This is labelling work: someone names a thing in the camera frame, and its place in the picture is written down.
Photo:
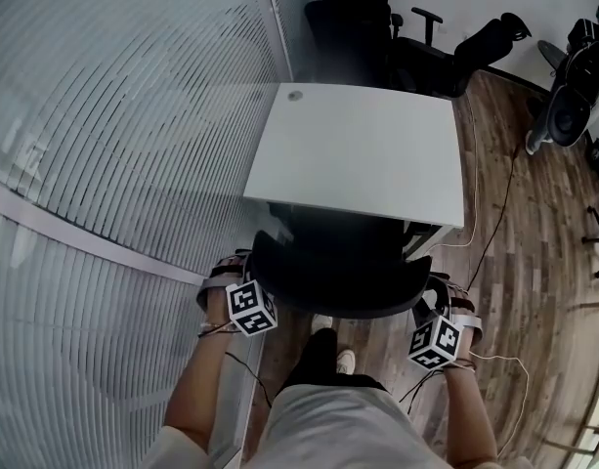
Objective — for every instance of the white table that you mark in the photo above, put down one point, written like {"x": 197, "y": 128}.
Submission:
{"x": 357, "y": 149}

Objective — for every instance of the black striped backpack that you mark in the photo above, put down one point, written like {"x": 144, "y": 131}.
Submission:
{"x": 587, "y": 61}

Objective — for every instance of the black reclined office chair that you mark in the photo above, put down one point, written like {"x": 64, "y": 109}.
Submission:
{"x": 426, "y": 66}

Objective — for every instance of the person's right hand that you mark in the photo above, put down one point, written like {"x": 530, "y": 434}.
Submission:
{"x": 461, "y": 303}

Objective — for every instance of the person's left forearm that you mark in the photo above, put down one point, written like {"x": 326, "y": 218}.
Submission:
{"x": 201, "y": 389}

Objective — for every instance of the black high-back office chair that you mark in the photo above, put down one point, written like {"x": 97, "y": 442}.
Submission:
{"x": 353, "y": 27}

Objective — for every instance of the white sneaker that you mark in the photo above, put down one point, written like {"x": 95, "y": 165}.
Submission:
{"x": 322, "y": 321}
{"x": 346, "y": 362}

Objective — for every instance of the round black side table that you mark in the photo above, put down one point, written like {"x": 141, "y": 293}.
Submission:
{"x": 550, "y": 52}

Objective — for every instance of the person's right forearm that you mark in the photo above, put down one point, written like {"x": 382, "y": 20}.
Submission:
{"x": 470, "y": 418}

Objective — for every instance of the person's left hand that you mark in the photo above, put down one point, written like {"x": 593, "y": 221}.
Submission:
{"x": 216, "y": 318}

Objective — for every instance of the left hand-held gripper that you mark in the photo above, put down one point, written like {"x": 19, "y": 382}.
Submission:
{"x": 252, "y": 311}

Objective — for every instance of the black rounded case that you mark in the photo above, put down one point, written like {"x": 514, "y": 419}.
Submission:
{"x": 568, "y": 117}

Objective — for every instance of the person in white coat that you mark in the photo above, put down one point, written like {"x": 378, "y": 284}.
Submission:
{"x": 338, "y": 433}

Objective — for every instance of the black trousers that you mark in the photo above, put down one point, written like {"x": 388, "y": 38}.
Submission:
{"x": 323, "y": 359}

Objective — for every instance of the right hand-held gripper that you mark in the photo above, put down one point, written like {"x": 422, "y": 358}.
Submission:
{"x": 436, "y": 345}

